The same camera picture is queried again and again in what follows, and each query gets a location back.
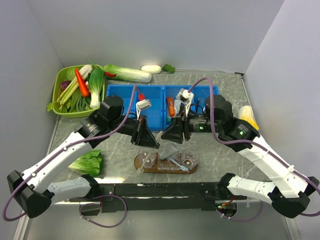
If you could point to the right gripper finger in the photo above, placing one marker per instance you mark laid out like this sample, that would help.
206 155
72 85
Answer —
175 125
172 135

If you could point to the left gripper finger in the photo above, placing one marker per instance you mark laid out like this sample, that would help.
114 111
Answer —
150 130
140 142

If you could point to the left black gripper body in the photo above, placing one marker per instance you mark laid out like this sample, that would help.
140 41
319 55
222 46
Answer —
129 127

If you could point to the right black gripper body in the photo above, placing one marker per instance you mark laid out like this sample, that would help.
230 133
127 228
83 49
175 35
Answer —
199 123

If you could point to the clear plastic cup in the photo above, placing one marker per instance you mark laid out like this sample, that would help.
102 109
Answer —
142 154
189 158

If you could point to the white red toothpaste tube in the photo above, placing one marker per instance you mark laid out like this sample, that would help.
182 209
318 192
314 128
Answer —
171 151

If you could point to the clear square organizer tray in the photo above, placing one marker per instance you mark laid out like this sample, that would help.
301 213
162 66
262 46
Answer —
167 165

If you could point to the grey toothbrush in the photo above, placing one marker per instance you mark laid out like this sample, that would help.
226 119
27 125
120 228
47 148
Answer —
141 169

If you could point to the white blue toothbrush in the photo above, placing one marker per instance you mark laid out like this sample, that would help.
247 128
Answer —
182 168

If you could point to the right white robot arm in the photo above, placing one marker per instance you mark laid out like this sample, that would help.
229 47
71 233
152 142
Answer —
286 190

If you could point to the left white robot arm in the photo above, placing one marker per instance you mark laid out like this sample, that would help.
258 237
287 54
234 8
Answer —
34 189

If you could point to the brown wooden oval tray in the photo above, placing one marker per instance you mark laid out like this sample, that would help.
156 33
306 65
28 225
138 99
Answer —
154 169

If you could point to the orange toothpaste tube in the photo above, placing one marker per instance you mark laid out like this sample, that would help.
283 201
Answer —
170 106

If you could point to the left blue storage bin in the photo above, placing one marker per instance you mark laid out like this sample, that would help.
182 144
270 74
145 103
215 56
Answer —
152 92

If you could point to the blue storage bin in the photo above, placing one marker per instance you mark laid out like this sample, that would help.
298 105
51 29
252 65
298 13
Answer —
152 92
201 92

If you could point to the silver white printed tube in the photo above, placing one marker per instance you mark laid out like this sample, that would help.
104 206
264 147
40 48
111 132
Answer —
177 105

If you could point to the right blue storage bin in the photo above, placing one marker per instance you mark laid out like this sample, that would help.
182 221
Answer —
201 92

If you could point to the yellow baby cabbage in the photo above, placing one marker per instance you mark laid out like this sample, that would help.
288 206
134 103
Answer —
246 113

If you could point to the green plastic basket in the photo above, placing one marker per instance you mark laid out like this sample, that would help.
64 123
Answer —
67 73

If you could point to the green lettuce head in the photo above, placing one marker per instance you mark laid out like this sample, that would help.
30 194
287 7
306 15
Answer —
90 163

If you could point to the napa cabbage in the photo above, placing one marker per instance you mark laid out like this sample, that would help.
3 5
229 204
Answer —
127 74

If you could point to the red chili pepper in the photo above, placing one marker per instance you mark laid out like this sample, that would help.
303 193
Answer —
109 74

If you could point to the green bean bunch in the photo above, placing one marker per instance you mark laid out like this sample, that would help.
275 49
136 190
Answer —
76 103

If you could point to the orange carrot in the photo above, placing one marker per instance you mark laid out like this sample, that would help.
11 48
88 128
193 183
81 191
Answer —
81 84

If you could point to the bok choy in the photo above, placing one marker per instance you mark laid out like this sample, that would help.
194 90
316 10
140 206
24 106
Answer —
96 82

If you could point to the white radish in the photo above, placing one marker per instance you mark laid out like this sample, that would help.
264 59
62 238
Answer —
156 69

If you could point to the white green leek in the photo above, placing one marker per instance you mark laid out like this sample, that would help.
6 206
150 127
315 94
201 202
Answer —
73 86

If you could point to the purple onion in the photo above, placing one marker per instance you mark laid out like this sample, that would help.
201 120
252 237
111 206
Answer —
65 84

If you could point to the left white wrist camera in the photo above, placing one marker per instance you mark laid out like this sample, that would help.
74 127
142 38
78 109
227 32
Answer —
142 104

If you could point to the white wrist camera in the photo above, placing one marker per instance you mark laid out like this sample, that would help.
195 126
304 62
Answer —
186 97
142 104

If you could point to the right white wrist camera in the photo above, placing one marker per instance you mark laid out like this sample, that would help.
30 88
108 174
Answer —
186 97

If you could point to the black base frame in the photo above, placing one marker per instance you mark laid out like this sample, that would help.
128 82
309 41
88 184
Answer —
168 196

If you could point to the aluminium rail frame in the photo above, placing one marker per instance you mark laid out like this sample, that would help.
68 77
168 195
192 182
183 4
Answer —
21 228

